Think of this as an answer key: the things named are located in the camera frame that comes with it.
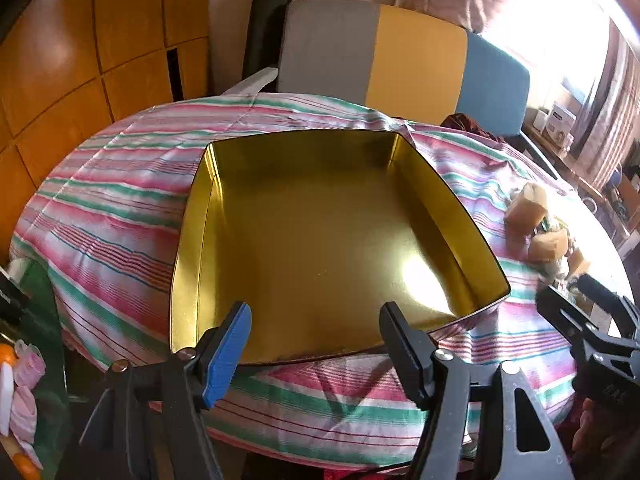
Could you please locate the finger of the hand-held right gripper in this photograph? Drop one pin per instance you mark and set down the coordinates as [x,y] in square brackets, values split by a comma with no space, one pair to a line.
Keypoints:
[607,300]
[565,312]

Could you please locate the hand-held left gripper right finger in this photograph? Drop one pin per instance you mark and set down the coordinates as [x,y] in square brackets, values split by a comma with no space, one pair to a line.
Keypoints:
[406,360]

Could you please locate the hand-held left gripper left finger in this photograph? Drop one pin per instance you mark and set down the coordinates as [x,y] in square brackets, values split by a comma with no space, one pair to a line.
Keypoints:
[230,355]

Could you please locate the gold square tin box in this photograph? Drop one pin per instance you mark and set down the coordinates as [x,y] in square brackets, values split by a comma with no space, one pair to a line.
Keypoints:
[320,240]

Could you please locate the person's right hand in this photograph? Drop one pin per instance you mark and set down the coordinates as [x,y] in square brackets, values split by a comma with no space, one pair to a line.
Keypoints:
[582,435]

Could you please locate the white mug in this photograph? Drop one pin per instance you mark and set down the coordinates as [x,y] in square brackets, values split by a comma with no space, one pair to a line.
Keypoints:
[590,205]

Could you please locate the blue container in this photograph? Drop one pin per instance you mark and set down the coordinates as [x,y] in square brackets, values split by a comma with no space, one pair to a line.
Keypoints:
[615,176]

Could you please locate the striped tablecloth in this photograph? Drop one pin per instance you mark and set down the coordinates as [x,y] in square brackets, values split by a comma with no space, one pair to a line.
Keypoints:
[125,210]

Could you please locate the white cardboard box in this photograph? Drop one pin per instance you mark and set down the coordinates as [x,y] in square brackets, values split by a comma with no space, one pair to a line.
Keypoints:
[561,121]

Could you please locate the striped curtain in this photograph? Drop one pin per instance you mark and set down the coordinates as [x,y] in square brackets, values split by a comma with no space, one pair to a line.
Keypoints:
[620,110]

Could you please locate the small white box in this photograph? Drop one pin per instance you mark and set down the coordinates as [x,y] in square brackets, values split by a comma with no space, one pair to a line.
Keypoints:
[539,120]

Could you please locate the green bag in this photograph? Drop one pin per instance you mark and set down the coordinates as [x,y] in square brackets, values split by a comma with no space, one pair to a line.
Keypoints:
[42,310]

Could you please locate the pink wrapped roll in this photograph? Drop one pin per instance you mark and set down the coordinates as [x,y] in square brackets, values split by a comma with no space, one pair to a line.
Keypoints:
[25,412]
[29,369]

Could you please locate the dark red cloth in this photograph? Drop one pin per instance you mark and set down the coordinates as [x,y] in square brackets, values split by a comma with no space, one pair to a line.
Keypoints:
[462,122]

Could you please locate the orange fruit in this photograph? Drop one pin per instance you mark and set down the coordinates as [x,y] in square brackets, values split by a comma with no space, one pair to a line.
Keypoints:
[7,355]

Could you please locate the black rectangular object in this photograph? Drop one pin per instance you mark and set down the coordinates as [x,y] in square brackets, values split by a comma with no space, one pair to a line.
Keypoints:
[10,297]

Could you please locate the grey yellow blue chair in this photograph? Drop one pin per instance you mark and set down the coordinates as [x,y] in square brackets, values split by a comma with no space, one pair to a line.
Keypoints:
[415,60]

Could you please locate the black rolled mat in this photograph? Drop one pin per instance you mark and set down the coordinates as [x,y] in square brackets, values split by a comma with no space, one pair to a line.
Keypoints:
[265,25]

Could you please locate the wooden cabinet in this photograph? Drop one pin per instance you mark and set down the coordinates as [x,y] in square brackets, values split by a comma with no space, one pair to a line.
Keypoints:
[75,60]

